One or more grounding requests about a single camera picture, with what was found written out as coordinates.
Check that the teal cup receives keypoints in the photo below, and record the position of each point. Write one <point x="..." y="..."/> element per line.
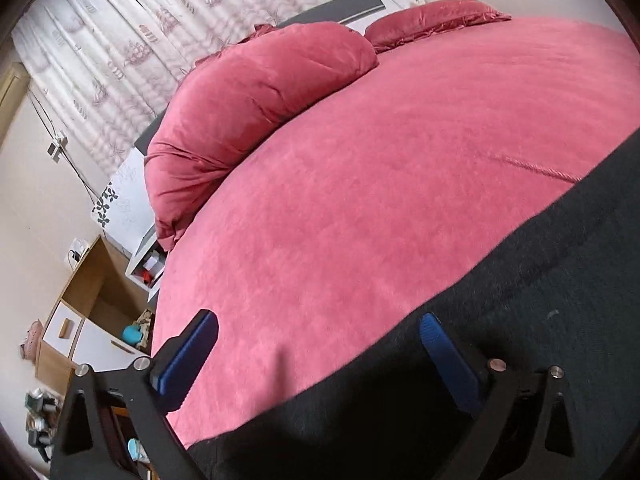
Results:
<point x="131" y="334"/>

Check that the pink bed blanket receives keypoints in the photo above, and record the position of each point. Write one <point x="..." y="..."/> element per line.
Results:
<point x="375" y="185"/>

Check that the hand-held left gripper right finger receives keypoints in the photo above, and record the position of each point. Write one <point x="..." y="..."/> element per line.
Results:
<point x="447" y="360"/>

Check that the white nightstand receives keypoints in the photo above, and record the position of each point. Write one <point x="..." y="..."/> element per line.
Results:
<point x="142" y="252"/>

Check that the dark headboard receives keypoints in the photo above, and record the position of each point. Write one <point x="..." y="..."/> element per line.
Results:
<point x="350" y="5"/>

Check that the wooden desk cabinet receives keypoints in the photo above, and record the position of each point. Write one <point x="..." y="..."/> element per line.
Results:
<point x="95" y="270"/>

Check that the pink basket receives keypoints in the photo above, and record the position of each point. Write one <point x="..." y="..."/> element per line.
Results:
<point x="32" y="340"/>

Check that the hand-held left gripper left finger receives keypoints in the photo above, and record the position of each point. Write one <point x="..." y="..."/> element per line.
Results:
<point x="187" y="355"/>

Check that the wall socket with plug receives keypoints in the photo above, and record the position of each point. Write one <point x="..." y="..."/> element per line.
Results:
<point x="57" y="147"/>

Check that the large pink pillow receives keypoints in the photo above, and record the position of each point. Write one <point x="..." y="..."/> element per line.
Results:
<point x="250" y="100"/>

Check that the dark grey pants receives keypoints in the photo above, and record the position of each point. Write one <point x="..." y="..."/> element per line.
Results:
<point x="525" y="285"/>

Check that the patterned white curtain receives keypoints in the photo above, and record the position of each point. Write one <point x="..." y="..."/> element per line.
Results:
<point x="125" y="35"/>

